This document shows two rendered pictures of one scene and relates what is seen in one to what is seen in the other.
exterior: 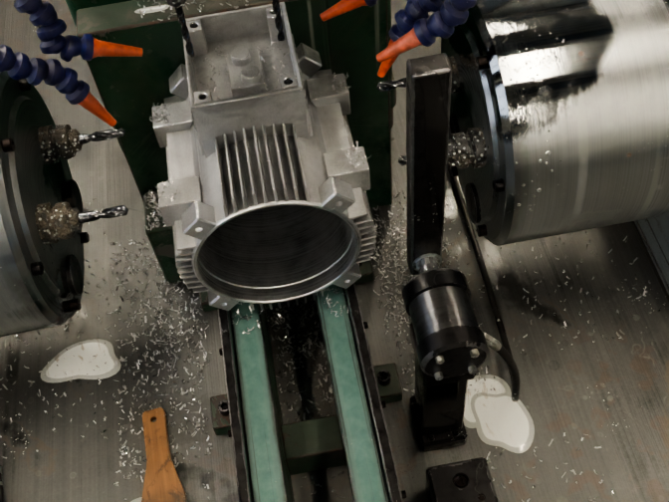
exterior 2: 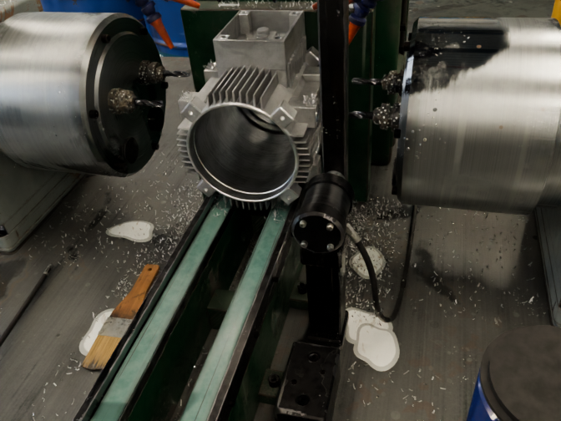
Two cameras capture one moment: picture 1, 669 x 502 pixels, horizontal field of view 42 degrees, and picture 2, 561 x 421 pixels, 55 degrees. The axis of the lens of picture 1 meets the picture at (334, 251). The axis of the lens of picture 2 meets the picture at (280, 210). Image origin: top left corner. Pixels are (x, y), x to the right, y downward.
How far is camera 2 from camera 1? 36 cm
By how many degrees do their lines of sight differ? 22
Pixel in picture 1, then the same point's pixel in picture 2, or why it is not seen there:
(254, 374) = (204, 237)
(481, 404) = (365, 331)
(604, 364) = (475, 336)
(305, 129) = (284, 78)
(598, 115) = (480, 88)
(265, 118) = (258, 60)
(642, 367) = not seen: hidden behind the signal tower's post
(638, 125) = (512, 104)
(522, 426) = (389, 354)
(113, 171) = not seen: hidden behind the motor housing
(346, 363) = (266, 248)
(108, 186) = not seen: hidden behind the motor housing
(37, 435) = (83, 258)
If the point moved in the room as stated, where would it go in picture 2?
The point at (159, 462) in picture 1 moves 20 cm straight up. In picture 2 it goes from (138, 292) to (102, 188)
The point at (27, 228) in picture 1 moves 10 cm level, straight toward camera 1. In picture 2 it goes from (98, 88) to (90, 123)
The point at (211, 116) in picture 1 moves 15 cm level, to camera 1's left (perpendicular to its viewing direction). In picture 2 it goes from (224, 49) to (129, 43)
